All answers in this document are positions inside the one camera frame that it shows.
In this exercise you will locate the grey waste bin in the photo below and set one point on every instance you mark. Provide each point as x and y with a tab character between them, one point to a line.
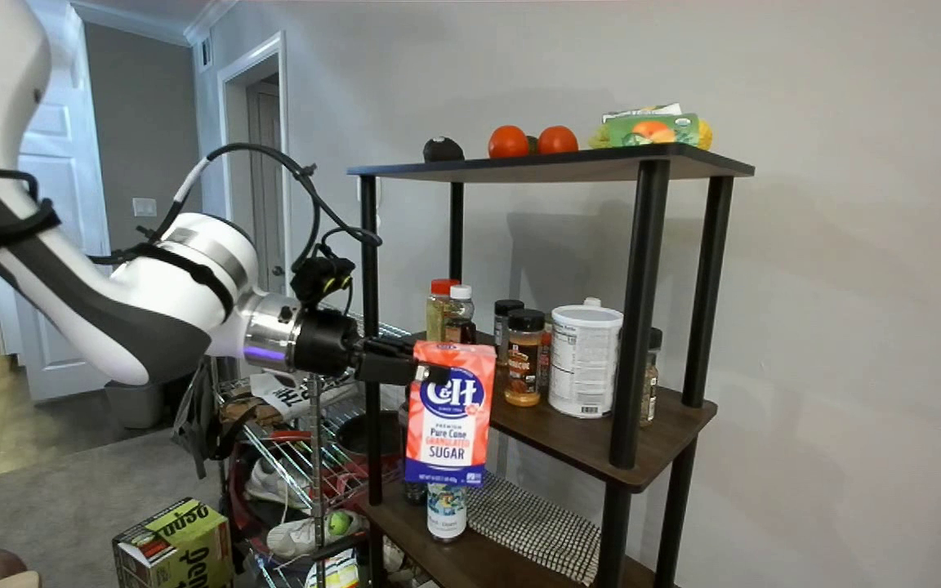
135	405

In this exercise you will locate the dark wood shelf unit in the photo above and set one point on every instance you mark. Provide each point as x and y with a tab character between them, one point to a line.
638	329

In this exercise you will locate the white plastic canister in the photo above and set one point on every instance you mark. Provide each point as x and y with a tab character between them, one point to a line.
587	360

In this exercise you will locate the orange tomato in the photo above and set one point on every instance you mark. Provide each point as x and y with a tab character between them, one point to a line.
508	140
557	137

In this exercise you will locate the green yellow cardboard box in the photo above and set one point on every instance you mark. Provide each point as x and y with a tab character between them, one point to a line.
170	542

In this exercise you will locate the C&H sugar bag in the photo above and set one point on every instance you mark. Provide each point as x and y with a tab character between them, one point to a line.
451	419

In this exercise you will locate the white light switch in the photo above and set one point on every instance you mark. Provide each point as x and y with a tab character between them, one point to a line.
143	207

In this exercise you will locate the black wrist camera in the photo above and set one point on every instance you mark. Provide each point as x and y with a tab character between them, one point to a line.
324	280

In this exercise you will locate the brown spice jar black lid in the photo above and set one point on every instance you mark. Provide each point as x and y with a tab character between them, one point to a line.
524	364

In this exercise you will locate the green ball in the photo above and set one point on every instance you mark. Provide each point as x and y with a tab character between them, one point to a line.
336	524

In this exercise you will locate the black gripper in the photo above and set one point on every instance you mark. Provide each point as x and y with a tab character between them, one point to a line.
329	345

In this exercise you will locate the yellow spice jar red lid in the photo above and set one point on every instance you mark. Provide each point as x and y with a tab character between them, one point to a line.
439	313

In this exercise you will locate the green yellow fruit package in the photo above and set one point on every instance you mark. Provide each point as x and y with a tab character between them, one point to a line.
653	127

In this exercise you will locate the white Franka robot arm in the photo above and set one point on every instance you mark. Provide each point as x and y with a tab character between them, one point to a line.
165	287

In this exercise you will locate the spice jar behind post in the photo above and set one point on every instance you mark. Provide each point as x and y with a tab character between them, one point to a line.
652	378

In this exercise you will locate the white hallway door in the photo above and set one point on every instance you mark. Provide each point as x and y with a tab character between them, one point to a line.
66	166

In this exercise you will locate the white mesh bag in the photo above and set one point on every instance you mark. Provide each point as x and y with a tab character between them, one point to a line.
529	527

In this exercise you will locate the white water bottle blue print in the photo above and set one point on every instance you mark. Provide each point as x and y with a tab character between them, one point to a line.
446	513

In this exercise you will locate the black avocado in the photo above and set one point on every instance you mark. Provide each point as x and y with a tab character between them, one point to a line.
443	152

